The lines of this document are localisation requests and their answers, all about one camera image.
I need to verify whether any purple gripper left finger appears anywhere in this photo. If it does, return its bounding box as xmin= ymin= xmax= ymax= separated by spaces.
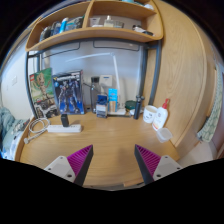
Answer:
xmin=45 ymin=145 xmax=93 ymax=186

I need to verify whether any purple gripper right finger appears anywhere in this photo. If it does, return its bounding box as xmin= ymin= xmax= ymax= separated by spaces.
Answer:
xmin=134 ymin=145 xmax=182 ymax=184

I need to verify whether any black charger plug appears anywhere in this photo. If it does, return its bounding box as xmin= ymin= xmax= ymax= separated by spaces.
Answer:
xmin=61 ymin=114 xmax=69 ymax=127

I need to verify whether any clear plastic cup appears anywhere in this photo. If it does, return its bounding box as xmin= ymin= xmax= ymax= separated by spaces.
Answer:
xmin=157 ymin=128 xmax=173 ymax=143

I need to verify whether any white power strip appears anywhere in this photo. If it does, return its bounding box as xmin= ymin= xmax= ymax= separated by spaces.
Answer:
xmin=47 ymin=124 xmax=81 ymax=133

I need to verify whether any white lotion bottle red cap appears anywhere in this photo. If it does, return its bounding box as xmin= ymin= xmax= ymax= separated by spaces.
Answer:
xmin=152 ymin=99 xmax=169 ymax=131

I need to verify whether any white cream jar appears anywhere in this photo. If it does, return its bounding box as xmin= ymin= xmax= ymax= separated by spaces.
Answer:
xmin=143 ymin=105 xmax=157 ymax=123

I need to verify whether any white desk lamp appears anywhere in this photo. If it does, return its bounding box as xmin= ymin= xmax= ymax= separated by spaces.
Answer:
xmin=69 ymin=52 xmax=126 ymax=116

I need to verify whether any green patterned cloth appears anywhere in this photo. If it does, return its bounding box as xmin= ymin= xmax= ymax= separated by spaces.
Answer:
xmin=197 ymin=67 xmax=223 ymax=142

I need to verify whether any dark green round container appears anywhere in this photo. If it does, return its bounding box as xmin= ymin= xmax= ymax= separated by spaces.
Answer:
xmin=125 ymin=100 xmax=136 ymax=110

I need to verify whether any black electric shaver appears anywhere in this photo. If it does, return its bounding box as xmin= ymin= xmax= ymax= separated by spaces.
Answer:
xmin=134 ymin=95 xmax=145 ymax=120

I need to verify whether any teal bedding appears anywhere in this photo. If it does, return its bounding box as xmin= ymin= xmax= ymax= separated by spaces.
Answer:
xmin=0 ymin=107 xmax=29 ymax=160

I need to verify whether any small blue box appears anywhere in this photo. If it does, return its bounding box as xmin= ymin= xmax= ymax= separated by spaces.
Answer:
xmin=96 ymin=95 xmax=108 ymax=118

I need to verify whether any blue robot model box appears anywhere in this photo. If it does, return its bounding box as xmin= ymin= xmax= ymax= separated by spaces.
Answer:
xmin=52 ymin=70 xmax=85 ymax=115

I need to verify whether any clear water bottle black lid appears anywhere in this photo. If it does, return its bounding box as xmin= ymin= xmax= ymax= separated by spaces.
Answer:
xmin=90 ymin=76 xmax=101 ymax=113

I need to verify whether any light blue carton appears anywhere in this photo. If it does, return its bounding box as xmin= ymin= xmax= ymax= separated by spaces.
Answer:
xmin=108 ymin=88 xmax=118 ymax=112

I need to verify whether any green Groot Lego box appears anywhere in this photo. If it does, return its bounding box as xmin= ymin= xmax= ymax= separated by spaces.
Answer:
xmin=29 ymin=68 xmax=58 ymax=118

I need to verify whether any blue tube on shelf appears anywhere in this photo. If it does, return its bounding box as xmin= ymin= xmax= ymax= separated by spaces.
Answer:
xmin=59 ymin=17 xmax=68 ymax=33

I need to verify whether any glass perfume bottle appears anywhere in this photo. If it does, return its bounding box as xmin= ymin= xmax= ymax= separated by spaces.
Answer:
xmin=104 ymin=15 xmax=113 ymax=27

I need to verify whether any white coiled cable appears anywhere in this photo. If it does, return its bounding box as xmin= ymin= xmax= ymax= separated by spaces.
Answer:
xmin=23 ymin=117 xmax=51 ymax=145

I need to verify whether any white wall charger block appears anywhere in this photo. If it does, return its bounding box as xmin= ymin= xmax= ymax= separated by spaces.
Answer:
xmin=100 ymin=75 xmax=112 ymax=87

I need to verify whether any wooden wall shelf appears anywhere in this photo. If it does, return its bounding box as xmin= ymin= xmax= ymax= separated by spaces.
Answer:
xmin=25 ymin=0 xmax=163 ymax=51

